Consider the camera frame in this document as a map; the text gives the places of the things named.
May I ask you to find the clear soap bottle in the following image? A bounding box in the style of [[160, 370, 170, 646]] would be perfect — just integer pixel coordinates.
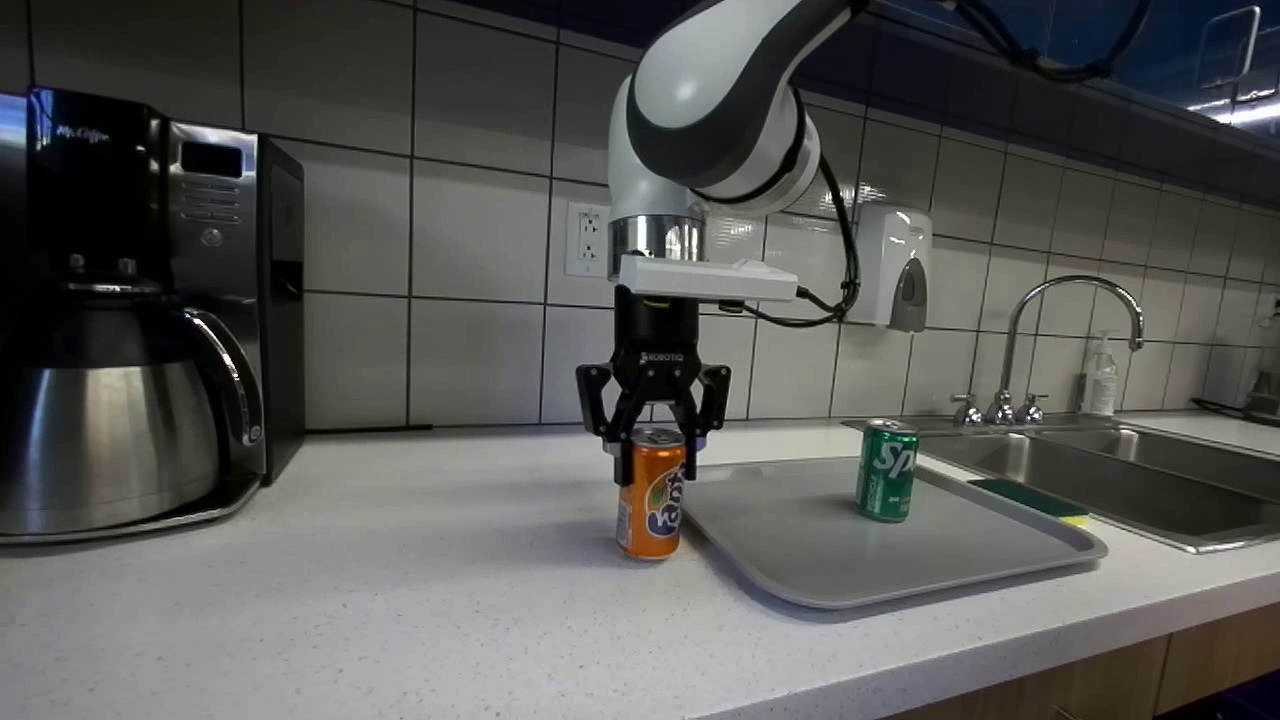
[[1074, 337, 1127, 422]]

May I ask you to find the stainless steel double sink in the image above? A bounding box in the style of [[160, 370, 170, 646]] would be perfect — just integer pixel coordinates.
[[842, 411, 1280, 558]]

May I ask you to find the grey plastic tray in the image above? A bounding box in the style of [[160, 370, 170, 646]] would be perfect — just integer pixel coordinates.
[[681, 453, 1110, 615]]

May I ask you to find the white wall soap dispenser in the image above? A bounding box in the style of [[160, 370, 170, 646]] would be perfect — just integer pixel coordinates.
[[851, 202, 936, 337]]

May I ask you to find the wooden base cabinet front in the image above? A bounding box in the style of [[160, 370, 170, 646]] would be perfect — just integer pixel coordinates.
[[891, 595, 1280, 720]]

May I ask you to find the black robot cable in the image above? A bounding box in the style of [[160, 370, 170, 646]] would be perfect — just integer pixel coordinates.
[[723, 0, 1158, 332]]

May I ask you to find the green soda can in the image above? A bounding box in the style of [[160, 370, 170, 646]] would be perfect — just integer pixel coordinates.
[[851, 418, 923, 525]]

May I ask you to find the black coffee maker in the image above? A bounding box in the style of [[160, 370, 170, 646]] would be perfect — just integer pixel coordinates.
[[0, 83, 307, 552]]

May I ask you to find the stainless steel carafe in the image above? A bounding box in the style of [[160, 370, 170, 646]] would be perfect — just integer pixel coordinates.
[[0, 284, 269, 546]]

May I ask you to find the green sponge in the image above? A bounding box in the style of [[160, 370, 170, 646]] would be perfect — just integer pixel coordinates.
[[969, 477, 1097, 525]]

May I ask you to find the orange soda can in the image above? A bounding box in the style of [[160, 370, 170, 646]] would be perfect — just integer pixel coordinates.
[[617, 422, 690, 563]]

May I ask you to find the white wall power outlet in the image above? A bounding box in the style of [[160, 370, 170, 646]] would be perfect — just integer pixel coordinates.
[[562, 198, 617, 280]]

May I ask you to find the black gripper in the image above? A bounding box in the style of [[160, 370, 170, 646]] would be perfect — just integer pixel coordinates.
[[570, 294, 736, 488]]

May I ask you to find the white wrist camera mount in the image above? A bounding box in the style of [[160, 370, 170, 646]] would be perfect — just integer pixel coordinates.
[[610, 253, 803, 307]]

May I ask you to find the chrome gooseneck faucet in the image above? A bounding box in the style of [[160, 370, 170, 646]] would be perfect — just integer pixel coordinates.
[[996, 274, 1152, 427]]

